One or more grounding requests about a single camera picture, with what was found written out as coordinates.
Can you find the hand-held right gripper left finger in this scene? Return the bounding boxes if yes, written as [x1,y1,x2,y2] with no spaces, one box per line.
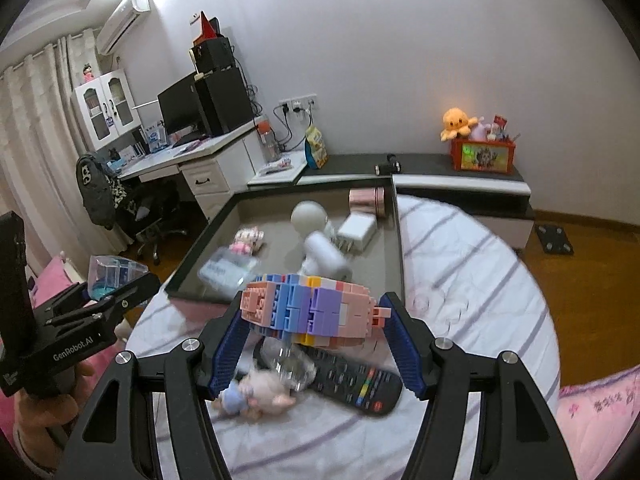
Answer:
[55,292,252,480]

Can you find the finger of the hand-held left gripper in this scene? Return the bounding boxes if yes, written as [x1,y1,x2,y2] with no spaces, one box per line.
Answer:
[47,272,164,334]
[32,281,95,320]

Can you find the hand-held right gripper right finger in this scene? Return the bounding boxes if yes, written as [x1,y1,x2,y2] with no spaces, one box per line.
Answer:
[379,291,576,480]

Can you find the clear plastic box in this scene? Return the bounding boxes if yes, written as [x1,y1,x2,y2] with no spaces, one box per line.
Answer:
[87,256,144,302]

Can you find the pastel building block toy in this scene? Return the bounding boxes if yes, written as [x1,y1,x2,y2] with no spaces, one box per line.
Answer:
[240,273,394,349]

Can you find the small pink block figure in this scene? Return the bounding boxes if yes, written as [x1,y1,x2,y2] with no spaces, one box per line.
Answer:
[231,228,266,256]

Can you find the white plug adapter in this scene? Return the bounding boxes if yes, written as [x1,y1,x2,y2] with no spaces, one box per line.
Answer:
[301,231,354,282]

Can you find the white square charger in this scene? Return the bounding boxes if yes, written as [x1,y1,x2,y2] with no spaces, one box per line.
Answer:
[336,212,377,254]

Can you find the rose gold cylinder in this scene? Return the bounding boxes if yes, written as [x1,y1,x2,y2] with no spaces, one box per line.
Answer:
[348,187,387,219]

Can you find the pink black-rimmed storage box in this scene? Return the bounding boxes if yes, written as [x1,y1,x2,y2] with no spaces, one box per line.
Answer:
[167,185,407,307]

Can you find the person's left hand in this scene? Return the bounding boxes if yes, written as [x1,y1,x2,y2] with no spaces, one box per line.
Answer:
[12,364,97,467]

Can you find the pink bed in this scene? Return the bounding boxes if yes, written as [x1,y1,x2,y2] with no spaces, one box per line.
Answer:
[27,255,87,307]

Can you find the black remote control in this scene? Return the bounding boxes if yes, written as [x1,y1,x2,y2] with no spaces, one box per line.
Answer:
[304,346,404,417]

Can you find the black office chair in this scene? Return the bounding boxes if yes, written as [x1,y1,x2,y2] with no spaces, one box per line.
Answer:
[117,180,189,266]

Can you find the grey black jacket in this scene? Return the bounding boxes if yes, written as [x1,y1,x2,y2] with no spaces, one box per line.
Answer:
[76,152,126,231]

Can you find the white desk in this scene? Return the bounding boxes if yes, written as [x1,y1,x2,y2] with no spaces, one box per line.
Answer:
[117,122,266,221]

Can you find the beige curtains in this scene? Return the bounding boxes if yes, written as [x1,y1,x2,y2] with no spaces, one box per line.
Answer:
[0,30,102,271]

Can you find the blue white box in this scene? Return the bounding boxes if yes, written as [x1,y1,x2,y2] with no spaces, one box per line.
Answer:
[142,125,169,154]

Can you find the black keyboard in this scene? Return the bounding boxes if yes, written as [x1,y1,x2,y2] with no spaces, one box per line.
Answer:
[172,132,209,149]

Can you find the white glass-door cabinet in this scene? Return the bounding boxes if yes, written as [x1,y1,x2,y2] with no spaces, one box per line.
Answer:
[72,71,142,151]

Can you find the black bathroom scale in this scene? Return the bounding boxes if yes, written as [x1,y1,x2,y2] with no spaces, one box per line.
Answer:
[534,224,575,256]

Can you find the black computer monitor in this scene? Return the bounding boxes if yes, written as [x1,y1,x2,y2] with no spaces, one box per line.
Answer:
[157,72,211,136]

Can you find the orange-lidded clear jar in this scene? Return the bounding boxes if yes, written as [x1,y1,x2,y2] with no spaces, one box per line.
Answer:
[257,116,281,161]

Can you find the pink printed bedding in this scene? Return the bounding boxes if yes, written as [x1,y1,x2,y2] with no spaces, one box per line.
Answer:
[555,365,640,480]

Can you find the red toy storage crate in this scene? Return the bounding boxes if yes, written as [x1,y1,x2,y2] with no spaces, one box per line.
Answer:
[450,137,516,175]

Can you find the black computer tower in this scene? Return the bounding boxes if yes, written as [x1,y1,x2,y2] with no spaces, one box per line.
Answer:
[194,66,256,137]

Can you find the yellow blue snack bag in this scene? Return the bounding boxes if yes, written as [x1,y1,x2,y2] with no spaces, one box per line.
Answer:
[304,126,330,170]

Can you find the orange octopus plush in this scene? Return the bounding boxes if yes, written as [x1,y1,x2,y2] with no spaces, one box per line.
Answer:
[440,107,479,142]

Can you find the black speaker box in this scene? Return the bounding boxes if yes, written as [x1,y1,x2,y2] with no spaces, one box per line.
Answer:
[190,37,236,75]

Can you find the white air conditioner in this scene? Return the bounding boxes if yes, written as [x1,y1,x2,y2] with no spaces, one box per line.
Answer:
[96,0,151,55]

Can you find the red triangular ornament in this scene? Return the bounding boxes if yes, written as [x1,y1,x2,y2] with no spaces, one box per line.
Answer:
[192,10,221,44]

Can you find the white wall power outlet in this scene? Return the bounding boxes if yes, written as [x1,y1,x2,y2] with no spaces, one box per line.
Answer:
[277,92,319,114]

